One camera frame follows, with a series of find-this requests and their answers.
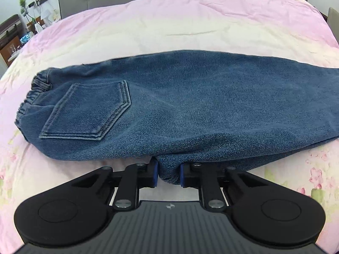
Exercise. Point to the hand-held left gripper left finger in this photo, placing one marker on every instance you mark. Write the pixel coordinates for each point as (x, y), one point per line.
(155, 173)

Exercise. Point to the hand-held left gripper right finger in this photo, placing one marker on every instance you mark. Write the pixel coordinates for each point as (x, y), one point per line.
(182, 175)

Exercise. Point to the blue denim pants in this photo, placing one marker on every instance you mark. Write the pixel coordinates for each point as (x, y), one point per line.
(185, 98)

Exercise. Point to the pink floral blanket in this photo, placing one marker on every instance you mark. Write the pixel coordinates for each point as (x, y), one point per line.
(185, 18)

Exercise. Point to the lit blue tablet screen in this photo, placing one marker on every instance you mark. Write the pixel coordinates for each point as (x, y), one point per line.
(26, 39)

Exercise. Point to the clear drinking glass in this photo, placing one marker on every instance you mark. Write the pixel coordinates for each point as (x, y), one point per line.
(11, 49)

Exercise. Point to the white table lamp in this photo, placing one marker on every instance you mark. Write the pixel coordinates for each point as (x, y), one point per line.
(47, 14)

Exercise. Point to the brown wooden cabinet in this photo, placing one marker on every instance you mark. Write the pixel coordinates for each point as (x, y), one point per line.
(5, 50)

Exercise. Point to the dark purple suitcase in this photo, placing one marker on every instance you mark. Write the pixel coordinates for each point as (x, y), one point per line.
(10, 27)

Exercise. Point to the green potted plant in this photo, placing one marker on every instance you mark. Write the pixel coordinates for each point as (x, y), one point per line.
(22, 3)

